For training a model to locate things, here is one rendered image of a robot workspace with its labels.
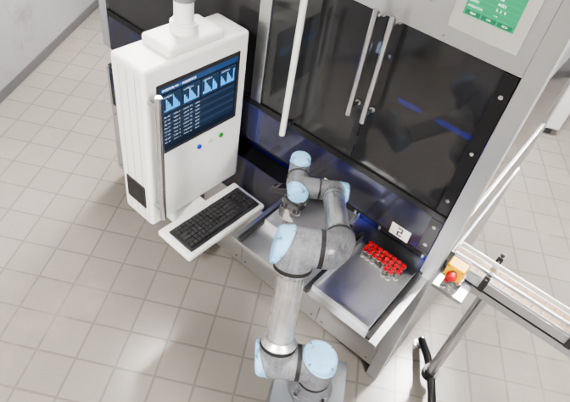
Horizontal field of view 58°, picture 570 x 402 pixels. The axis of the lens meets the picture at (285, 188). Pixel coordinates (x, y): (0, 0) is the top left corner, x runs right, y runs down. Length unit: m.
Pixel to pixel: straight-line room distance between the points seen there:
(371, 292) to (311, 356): 0.47
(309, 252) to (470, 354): 1.87
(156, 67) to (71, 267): 1.67
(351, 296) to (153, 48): 1.15
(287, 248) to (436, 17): 0.80
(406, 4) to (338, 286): 1.04
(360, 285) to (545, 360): 1.59
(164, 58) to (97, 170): 1.97
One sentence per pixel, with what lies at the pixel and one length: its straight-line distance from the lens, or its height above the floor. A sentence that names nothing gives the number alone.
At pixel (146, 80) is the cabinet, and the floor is 1.52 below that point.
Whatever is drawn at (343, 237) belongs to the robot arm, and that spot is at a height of 1.40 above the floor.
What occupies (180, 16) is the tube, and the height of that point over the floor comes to 1.65.
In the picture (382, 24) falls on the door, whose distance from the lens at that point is 1.76.
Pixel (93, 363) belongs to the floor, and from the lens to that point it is 2.84.
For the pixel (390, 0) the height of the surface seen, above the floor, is 1.85.
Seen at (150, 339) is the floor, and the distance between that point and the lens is 2.86.
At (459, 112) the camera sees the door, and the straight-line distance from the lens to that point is 1.73.
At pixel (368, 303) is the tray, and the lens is 2.01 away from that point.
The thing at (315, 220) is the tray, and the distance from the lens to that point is 2.22.
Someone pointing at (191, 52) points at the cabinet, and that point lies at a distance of 1.87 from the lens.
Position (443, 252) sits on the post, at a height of 1.06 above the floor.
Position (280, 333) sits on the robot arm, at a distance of 1.62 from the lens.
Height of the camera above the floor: 2.50
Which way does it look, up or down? 44 degrees down
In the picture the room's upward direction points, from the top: 11 degrees clockwise
